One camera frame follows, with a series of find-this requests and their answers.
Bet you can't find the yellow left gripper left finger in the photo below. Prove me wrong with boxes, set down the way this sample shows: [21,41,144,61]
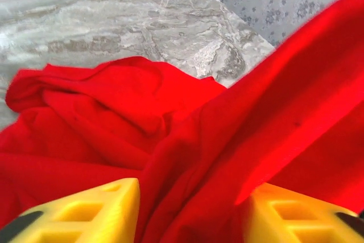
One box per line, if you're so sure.
[0,177,142,243]

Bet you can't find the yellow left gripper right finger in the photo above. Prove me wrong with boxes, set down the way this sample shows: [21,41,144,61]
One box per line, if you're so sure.
[243,183,364,243]

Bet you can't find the red t-shirt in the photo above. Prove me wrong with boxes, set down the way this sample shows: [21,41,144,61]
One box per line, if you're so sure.
[0,0,364,243]

